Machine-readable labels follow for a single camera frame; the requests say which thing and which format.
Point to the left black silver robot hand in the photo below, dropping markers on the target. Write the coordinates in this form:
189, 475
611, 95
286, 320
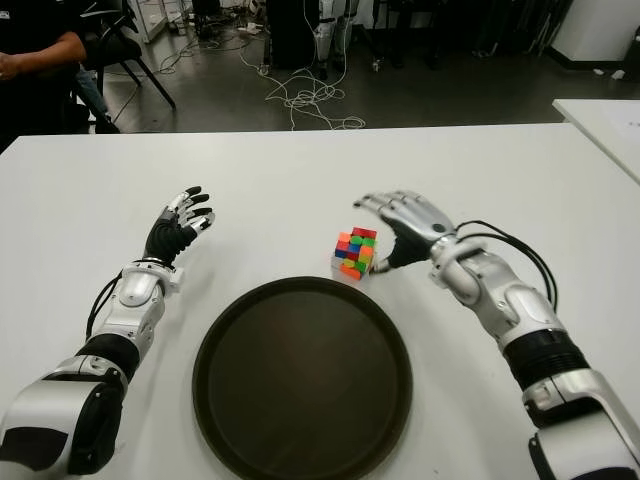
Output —
167, 237

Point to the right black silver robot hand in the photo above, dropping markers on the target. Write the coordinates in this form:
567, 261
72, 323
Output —
420, 225

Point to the multicoloured Rubik's cube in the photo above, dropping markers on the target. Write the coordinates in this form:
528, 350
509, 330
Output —
355, 252

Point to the left silver black robot arm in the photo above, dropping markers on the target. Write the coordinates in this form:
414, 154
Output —
135, 295

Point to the right silver black robot arm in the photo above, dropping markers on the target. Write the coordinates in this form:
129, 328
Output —
500, 290

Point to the bare forearm of seated person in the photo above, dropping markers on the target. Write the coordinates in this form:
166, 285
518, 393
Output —
45, 55

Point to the dark brown round plate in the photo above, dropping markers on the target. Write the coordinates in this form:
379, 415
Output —
300, 380

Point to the leg in blue jeans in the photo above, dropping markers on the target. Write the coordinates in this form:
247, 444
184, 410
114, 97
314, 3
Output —
90, 92

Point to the seated person in black clothes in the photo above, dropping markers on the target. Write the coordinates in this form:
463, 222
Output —
30, 105

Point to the black folding chair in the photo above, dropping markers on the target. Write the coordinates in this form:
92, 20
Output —
120, 47

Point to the white side table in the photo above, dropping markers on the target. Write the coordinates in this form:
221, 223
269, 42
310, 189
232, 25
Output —
600, 125

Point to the silver standing robot legs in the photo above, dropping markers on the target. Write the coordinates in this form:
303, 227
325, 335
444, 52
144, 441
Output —
330, 35

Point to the white glass display cabinet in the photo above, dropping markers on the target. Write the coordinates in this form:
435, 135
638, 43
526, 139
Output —
150, 17

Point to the white power strip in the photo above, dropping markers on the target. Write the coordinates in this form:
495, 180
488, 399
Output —
248, 29

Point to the crumpled white paper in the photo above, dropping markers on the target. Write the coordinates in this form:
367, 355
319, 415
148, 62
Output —
618, 74

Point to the white cabinet with black base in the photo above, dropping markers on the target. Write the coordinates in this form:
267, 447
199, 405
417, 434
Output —
595, 25

